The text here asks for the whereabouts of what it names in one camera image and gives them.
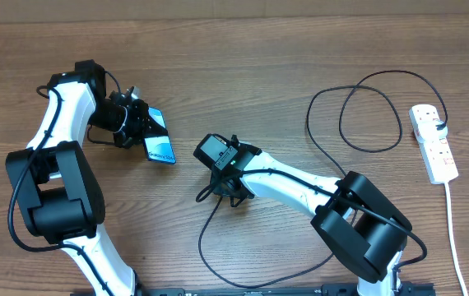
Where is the Samsung Galaxy smartphone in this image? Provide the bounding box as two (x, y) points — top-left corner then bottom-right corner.
(143, 107), (176, 164)

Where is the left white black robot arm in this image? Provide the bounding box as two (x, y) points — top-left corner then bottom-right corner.
(5, 60), (176, 295)

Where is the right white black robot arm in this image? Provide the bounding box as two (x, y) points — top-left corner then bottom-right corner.
(193, 134), (423, 295)

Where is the white USB charger plug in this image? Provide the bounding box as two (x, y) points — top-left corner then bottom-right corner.
(414, 120), (448, 143)

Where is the white power strip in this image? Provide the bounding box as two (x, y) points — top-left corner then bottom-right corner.
(409, 104), (458, 184)

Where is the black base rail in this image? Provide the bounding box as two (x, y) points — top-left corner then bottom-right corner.
(69, 281), (437, 296)

